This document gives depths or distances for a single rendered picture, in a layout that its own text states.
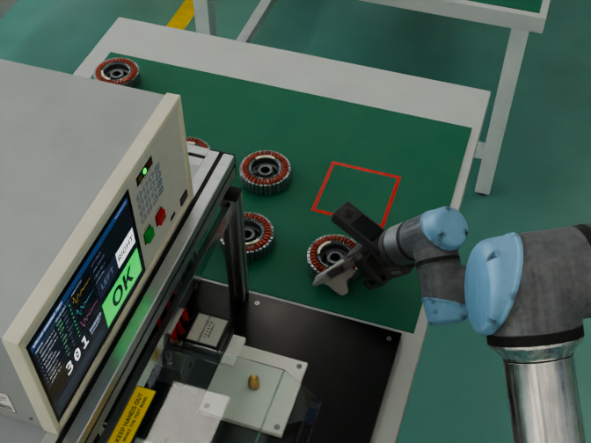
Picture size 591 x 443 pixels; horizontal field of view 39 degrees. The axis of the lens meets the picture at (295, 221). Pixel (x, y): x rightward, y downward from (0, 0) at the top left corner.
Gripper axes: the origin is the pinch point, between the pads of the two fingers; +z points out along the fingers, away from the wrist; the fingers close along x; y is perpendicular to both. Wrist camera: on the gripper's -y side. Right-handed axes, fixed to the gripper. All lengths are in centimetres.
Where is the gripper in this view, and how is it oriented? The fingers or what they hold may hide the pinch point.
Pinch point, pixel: (333, 259)
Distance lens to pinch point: 169.6
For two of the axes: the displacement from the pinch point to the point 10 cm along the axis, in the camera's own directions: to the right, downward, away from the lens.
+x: 6.3, -5.7, 5.3
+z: -4.9, 2.4, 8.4
